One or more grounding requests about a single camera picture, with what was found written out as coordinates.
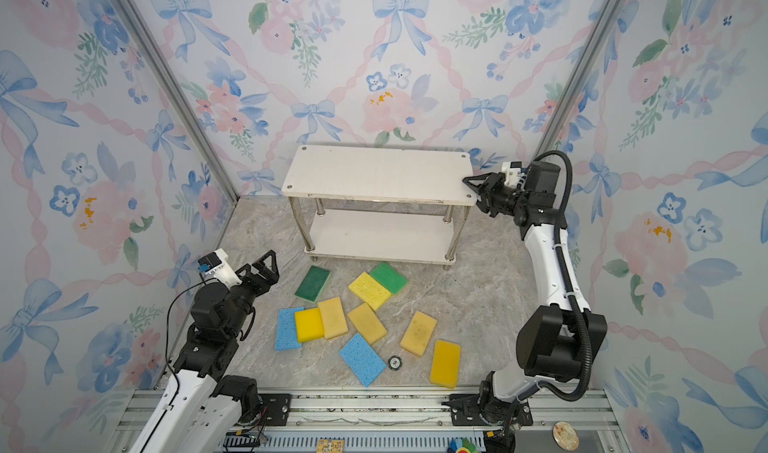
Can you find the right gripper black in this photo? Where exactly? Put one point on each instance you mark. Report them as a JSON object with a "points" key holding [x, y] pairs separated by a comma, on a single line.
{"points": [[487, 190]]}

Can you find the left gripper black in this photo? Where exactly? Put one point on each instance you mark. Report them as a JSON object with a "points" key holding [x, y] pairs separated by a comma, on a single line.
{"points": [[269, 276]]}

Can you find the large blue sponge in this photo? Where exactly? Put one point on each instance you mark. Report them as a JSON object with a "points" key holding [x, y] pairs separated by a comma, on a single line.
{"points": [[362, 360]]}

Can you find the tan yellow orange-backed sponge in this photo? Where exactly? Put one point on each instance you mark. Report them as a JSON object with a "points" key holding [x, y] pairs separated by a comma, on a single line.
{"points": [[418, 334]]}

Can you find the bright yellow sponge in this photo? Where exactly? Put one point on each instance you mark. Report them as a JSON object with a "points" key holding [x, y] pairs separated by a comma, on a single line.
{"points": [[309, 325], [445, 365]]}

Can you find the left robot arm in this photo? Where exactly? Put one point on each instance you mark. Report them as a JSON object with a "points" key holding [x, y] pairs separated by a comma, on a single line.
{"points": [[201, 402]]}

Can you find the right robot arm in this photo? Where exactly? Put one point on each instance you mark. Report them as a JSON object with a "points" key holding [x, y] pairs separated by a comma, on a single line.
{"points": [[556, 347]]}

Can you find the white two-tier shelf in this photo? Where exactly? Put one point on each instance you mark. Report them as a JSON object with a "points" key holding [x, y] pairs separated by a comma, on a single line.
{"points": [[380, 204]]}

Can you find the dark green scouring sponge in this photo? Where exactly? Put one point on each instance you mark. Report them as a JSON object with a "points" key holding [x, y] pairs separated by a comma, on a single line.
{"points": [[313, 284]]}

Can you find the blue sponge left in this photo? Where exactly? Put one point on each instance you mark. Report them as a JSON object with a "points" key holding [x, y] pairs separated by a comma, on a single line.
{"points": [[286, 333]]}

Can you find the pale yellow sponge left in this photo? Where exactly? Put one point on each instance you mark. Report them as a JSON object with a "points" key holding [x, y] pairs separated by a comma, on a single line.
{"points": [[333, 318]]}

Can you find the yellow-green sponge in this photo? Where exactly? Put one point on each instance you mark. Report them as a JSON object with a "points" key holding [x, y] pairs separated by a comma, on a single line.
{"points": [[369, 291]]}

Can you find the green sponge right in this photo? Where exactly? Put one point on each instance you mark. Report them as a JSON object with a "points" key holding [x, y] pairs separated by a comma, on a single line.
{"points": [[389, 278]]}

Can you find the poker chip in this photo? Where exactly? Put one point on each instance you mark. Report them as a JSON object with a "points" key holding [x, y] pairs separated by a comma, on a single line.
{"points": [[394, 363]]}

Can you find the small yellow circuit board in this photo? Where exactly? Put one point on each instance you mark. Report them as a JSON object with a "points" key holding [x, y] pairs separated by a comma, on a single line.
{"points": [[325, 445]]}

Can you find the colourful toy object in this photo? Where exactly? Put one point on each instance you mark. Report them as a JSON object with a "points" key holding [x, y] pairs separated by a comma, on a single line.
{"points": [[461, 445]]}

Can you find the round beige disc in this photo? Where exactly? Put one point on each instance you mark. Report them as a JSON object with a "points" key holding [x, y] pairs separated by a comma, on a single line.
{"points": [[565, 436]]}

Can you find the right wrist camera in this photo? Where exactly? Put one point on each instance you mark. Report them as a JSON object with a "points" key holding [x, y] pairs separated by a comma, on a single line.
{"points": [[514, 175]]}

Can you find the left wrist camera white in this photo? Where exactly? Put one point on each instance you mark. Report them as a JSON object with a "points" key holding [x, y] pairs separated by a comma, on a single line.
{"points": [[215, 266]]}

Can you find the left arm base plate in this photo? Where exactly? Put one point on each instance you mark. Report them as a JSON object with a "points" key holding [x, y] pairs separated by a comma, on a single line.
{"points": [[265, 410]]}

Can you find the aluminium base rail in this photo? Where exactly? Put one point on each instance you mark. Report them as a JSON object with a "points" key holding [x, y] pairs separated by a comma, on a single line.
{"points": [[396, 419]]}

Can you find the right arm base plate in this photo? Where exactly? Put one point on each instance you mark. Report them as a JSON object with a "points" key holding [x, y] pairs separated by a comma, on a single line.
{"points": [[467, 410]]}

